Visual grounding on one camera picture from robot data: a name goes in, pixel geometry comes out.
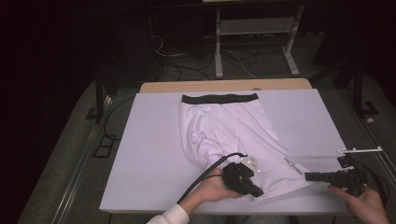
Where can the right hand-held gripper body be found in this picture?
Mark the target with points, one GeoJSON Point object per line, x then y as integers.
{"type": "Point", "coordinates": [353, 180]}

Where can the person's left hand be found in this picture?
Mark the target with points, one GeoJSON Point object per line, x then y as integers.
{"type": "Point", "coordinates": [214, 188]}

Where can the black metal stand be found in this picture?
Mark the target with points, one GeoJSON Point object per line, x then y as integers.
{"type": "Point", "coordinates": [99, 99]}
{"type": "Point", "coordinates": [358, 93]}

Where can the metal floor rail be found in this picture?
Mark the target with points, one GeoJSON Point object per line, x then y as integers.
{"type": "Point", "coordinates": [81, 161]}
{"type": "Point", "coordinates": [373, 137]}

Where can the white metal stand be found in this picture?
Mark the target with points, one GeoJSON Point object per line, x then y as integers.
{"type": "Point", "coordinates": [218, 62]}

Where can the wooden table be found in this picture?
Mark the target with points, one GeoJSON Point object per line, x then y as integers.
{"type": "Point", "coordinates": [218, 85]}

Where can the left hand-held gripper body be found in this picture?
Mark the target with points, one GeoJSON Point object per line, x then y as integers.
{"type": "Point", "coordinates": [236, 177]}

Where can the white tabletop board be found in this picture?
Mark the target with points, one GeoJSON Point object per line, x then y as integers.
{"type": "Point", "coordinates": [149, 140]}

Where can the person's right hand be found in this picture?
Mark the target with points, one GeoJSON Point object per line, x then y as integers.
{"type": "Point", "coordinates": [367, 208]}

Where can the white shorts with black waistband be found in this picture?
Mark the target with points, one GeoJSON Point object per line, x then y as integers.
{"type": "Point", "coordinates": [224, 130]}

